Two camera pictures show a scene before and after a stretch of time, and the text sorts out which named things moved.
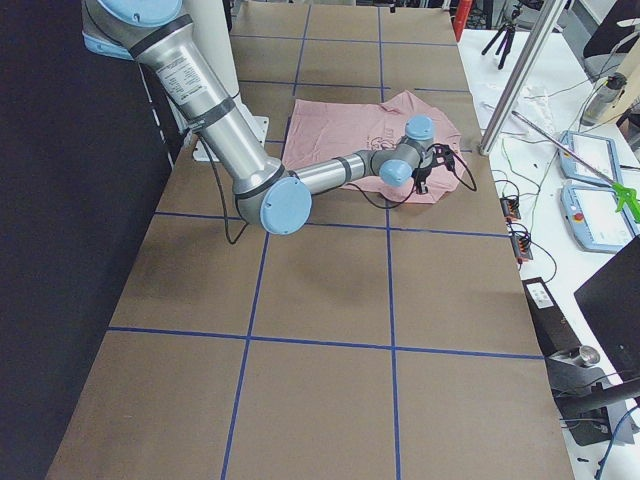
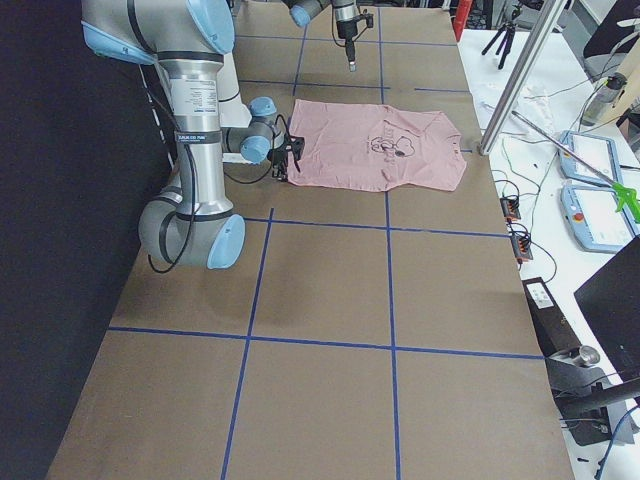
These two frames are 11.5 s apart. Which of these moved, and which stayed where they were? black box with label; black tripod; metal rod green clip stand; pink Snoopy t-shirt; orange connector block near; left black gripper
Moved: left black gripper; pink Snoopy t-shirt
Stayed: black tripod; metal rod green clip stand; orange connector block near; black box with label
